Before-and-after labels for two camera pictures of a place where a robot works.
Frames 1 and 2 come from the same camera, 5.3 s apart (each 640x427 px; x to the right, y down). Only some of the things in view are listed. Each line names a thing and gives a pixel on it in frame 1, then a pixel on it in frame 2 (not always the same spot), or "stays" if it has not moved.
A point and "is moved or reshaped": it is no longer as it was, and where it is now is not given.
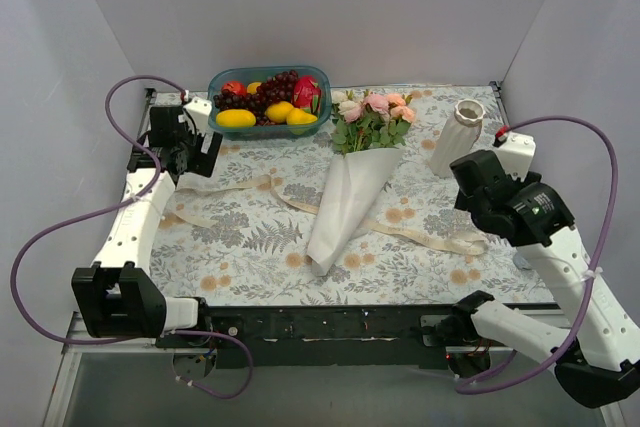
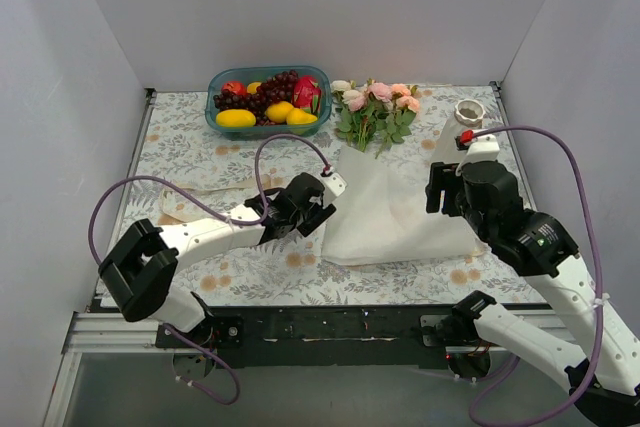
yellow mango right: [297, 116] stays
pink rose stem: [369, 126] is moved or reshaped
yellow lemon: [278, 112] stays
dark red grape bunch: [278, 88] stays
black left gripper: [208, 153] to [310, 210]
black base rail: [331, 337] stays
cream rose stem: [343, 102] to [338, 87]
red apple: [235, 86] stays
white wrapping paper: [354, 181] is moved or reshaped
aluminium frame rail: [78, 329] stays
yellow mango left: [235, 118] stays
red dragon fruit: [306, 93] stays
